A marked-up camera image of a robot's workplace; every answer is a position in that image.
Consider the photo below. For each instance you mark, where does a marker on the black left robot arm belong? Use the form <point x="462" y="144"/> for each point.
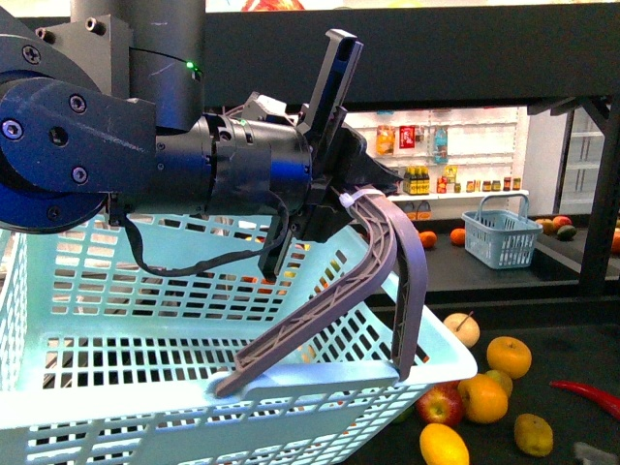
<point x="106" y="113"/>

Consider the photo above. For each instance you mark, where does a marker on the large light blue basket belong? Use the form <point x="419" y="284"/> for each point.
<point x="102" y="363"/>

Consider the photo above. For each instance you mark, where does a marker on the brownish yellow fruit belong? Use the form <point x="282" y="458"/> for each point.
<point x="533" y="435"/>

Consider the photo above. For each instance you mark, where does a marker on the red apple front tray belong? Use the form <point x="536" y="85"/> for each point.
<point x="441" y="404"/>

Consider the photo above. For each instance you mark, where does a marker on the red chili pepper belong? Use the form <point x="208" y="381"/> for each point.
<point x="608" y="402"/>

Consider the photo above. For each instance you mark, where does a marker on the yellow apple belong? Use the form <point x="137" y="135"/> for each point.
<point x="509" y="355"/>

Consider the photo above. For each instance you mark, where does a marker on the orange front tray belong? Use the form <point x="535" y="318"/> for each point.
<point x="483" y="399"/>

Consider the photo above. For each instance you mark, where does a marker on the yellow lemon front tray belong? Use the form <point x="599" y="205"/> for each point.
<point x="440" y="444"/>

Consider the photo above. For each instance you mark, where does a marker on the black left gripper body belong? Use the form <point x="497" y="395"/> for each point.
<point x="339" y="164"/>

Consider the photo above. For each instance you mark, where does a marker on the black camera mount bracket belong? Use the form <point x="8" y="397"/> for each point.
<point x="332" y="84"/>

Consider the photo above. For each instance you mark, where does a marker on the small yellow green fruit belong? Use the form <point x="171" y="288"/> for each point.
<point x="502" y="379"/>

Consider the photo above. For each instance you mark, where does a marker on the white round pear with stem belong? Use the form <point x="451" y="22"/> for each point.
<point x="464" y="327"/>

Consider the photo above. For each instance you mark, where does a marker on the white condiment shelf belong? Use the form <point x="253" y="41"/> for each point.
<point x="461" y="155"/>

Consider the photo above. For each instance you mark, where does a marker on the small blue plastic basket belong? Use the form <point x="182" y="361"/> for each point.
<point x="499" y="238"/>

